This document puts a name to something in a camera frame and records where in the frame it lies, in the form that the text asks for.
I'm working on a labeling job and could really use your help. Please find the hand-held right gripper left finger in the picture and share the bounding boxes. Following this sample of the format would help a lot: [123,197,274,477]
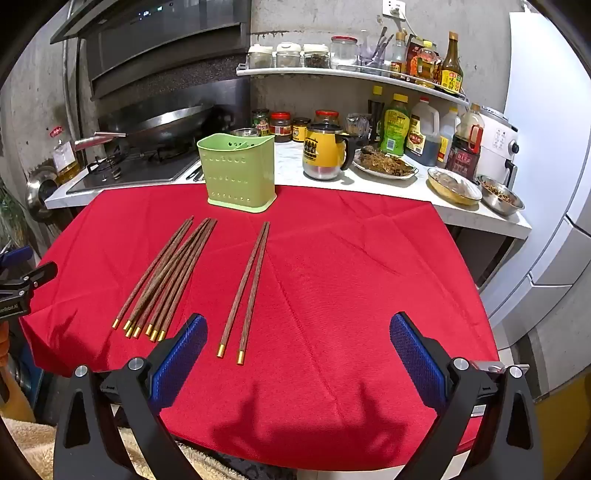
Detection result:
[54,314,208,480]

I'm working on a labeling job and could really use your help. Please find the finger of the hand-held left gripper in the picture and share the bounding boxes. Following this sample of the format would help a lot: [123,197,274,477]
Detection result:
[0,246,34,271]
[0,261,59,297]

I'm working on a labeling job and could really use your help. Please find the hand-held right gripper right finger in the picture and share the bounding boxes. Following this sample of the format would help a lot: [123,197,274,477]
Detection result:
[389,312,543,480]

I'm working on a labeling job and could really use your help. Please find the bunch of wooden chopsticks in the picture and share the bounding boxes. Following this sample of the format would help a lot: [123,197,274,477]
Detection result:
[112,215,219,343]

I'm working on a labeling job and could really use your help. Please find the gold-tipped wooden chopstick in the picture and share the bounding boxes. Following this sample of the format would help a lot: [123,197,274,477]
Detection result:
[217,222,269,358]
[236,222,271,365]

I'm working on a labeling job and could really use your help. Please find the green plastic chopstick holder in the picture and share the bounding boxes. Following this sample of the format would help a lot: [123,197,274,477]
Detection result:
[197,133,278,213]

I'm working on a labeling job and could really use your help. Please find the glass cup with utensils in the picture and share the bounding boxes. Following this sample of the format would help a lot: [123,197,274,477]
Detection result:
[360,27,394,75]

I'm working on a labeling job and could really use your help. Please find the green leafy vegetables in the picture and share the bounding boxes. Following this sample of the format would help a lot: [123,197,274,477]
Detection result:
[0,185,24,243]

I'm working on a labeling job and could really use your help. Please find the red tablecloth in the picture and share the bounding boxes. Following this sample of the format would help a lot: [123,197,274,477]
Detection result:
[18,182,502,472]

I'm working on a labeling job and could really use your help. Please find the red-capped plastic oil bottle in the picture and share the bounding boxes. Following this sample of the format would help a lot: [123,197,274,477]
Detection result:
[50,128,84,185]

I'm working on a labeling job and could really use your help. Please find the beige fluffy towel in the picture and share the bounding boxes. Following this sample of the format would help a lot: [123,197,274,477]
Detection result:
[0,415,139,480]

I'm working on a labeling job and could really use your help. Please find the black gas stove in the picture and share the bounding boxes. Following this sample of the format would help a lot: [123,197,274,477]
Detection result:
[67,148,201,193]

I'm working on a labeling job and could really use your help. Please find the yellow-rimmed glass dish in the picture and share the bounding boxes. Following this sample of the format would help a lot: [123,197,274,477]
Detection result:
[427,167,482,206]

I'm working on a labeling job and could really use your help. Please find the steel bowl with food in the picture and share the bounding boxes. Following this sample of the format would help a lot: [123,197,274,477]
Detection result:
[475,174,526,216]

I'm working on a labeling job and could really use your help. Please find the plate of food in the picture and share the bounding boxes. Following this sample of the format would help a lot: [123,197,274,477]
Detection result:
[353,145,419,181]

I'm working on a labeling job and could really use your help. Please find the yellow steel mug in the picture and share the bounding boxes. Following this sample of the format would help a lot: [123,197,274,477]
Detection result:
[302,122,356,182]

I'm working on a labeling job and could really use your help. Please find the dark vinegar jug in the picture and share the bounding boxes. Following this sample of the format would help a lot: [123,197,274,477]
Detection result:
[406,97,440,167]

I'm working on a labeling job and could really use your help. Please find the white plastic jug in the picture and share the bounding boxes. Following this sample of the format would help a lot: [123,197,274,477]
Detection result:
[436,107,460,169]

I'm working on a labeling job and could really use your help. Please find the green bottle yellow cap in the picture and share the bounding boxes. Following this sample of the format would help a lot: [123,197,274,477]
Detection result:
[381,93,411,157]

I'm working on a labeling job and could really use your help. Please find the white rice cooker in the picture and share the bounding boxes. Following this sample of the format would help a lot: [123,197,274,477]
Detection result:
[475,105,520,190]

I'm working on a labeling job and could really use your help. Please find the slim dark soy bottle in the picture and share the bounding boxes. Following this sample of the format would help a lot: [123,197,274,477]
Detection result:
[368,86,385,141]

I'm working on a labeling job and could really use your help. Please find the green-label jar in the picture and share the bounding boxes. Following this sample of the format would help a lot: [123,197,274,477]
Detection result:
[250,108,271,137]

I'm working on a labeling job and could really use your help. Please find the red-lidded dark sauce jar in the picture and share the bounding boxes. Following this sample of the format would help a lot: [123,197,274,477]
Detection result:
[270,112,293,142]

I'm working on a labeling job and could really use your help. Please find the white refrigerator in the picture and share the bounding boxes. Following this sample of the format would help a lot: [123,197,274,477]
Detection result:
[478,11,591,333]

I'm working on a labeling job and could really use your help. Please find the black range hood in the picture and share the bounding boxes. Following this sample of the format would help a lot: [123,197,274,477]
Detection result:
[50,0,252,100]

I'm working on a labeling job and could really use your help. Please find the tall dark sauce bottle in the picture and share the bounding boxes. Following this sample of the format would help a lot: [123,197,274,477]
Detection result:
[438,31,464,95]

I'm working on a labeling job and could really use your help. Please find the yellow-capped red-label bottle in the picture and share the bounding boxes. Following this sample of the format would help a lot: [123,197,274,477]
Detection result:
[418,41,443,87]

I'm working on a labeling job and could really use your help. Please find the small glass seasoning bottle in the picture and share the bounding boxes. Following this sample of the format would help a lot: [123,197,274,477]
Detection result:
[390,30,409,77]

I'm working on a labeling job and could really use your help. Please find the red seasoning packet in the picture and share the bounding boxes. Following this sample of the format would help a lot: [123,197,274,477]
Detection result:
[406,37,437,84]

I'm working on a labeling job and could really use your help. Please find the white-lidded spice jar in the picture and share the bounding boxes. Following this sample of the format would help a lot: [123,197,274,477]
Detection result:
[247,45,274,70]
[276,42,303,69]
[302,44,331,69]

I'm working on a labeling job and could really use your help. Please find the metal wall pipe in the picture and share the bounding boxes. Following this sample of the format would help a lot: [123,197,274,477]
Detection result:
[62,28,78,134]

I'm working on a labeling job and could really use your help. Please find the steel wok with handle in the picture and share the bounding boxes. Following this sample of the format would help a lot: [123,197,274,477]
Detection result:
[74,105,218,151]

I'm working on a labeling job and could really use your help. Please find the red-handled oil bottle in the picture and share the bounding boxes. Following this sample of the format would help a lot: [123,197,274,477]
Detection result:
[445,102,484,181]

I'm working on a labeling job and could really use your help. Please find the white wall shelf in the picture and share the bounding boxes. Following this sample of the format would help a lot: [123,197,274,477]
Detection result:
[236,67,469,107]

